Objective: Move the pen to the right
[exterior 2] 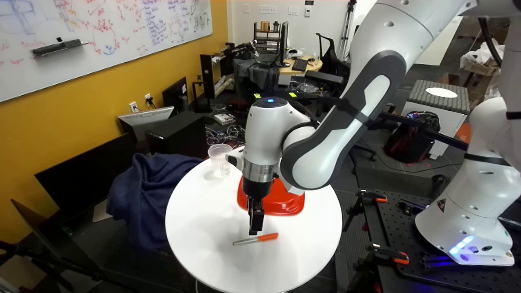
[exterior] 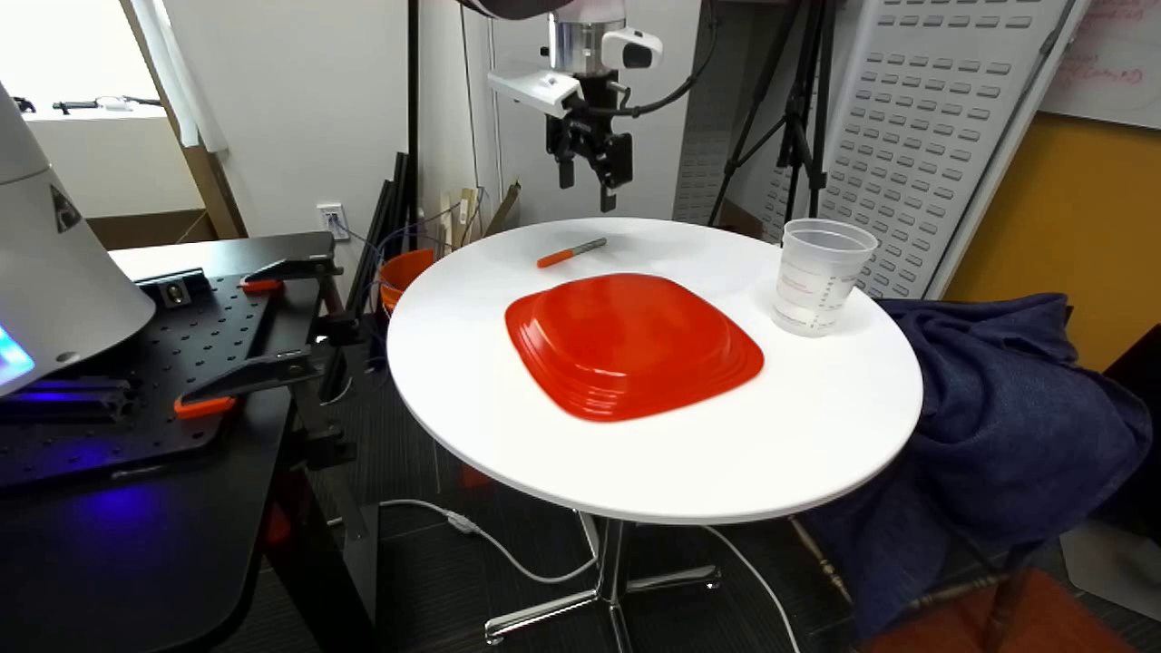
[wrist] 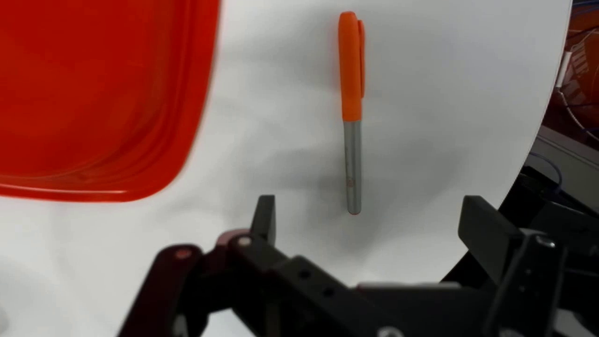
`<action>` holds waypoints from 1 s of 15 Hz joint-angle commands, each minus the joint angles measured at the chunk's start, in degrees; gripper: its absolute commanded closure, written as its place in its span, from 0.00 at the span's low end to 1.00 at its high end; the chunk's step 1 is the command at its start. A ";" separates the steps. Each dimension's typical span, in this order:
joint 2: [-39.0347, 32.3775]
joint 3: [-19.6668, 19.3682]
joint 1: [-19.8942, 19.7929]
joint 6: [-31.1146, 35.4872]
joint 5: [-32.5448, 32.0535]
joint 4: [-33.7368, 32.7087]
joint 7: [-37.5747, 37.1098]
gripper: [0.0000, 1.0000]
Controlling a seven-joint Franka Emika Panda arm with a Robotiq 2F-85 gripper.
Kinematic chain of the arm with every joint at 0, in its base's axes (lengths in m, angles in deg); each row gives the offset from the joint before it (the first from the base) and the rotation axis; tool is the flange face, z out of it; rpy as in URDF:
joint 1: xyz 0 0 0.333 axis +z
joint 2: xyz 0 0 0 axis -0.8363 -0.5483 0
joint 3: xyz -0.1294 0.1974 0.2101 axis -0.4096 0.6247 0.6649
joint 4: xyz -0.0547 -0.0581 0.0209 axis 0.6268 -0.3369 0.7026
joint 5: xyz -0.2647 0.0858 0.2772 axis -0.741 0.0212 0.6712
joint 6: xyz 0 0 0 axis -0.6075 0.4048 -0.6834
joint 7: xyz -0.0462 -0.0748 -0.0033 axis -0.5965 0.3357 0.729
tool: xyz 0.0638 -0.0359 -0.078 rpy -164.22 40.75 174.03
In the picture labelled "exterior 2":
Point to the black flat panel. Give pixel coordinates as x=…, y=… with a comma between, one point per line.
x=81, y=173

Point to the wall whiteboard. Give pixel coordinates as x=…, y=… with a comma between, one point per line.
x=81, y=33

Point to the black perforated breadboard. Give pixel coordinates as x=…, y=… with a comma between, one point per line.
x=433, y=271

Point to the black whiteboard eraser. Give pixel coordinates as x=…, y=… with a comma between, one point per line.
x=57, y=46

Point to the clear plastic cup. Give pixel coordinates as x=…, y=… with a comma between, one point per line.
x=218, y=160

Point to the red bowl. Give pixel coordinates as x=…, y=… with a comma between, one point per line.
x=281, y=201

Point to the orange capped grey pen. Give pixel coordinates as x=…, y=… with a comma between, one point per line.
x=254, y=240

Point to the dark blue cloth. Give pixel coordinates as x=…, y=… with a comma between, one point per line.
x=140, y=196

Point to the white box round top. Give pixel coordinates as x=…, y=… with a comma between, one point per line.
x=439, y=98

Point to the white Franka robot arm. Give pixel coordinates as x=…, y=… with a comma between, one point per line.
x=379, y=33

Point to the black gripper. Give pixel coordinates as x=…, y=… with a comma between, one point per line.
x=254, y=191

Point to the black shelf with boxes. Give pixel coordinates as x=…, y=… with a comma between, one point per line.
x=268, y=35

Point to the black and red bag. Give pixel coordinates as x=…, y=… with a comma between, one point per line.
x=412, y=136

